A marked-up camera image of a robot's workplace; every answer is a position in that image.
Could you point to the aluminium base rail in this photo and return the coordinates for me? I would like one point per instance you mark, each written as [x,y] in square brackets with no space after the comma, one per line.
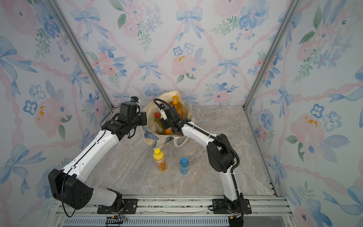
[179,211]

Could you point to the small blue bottle front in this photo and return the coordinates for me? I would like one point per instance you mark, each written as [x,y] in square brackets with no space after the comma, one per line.
[184,166]

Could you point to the orange pump soap bottle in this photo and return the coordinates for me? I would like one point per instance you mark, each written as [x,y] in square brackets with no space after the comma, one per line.
[177,105]

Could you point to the cream canvas shopping bag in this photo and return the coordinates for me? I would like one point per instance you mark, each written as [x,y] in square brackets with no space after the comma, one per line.
[155,140]

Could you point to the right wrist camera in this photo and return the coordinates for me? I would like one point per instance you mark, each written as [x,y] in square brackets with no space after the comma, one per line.
[161,109]

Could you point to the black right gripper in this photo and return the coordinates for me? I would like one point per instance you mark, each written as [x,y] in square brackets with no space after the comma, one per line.
[164,124]

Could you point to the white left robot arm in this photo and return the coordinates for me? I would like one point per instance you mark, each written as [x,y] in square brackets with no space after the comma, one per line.
[68,184]

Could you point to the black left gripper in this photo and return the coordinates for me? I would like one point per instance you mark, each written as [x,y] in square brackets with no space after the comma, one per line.
[143,115]

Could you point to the green soap bottle red cap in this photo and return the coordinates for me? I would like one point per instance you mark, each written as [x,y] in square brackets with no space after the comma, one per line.
[159,128]

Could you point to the aluminium corner post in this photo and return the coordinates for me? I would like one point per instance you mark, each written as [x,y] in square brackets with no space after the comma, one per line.
[290,13]
[61,19]

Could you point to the aluminium corner post right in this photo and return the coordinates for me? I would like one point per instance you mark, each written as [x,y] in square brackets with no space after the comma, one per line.
[290,13]

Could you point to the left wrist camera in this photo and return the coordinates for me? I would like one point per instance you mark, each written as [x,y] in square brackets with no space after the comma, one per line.
[129,110]

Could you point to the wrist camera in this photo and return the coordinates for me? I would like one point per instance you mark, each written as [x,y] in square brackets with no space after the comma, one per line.
[129,110]
[161,109]

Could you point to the orange bottle yellow cap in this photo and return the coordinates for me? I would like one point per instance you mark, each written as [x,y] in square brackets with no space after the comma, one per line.
[168,131]
[160,159]

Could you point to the aluminium corner post left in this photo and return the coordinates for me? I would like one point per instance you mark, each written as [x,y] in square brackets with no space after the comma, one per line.
[61,19]

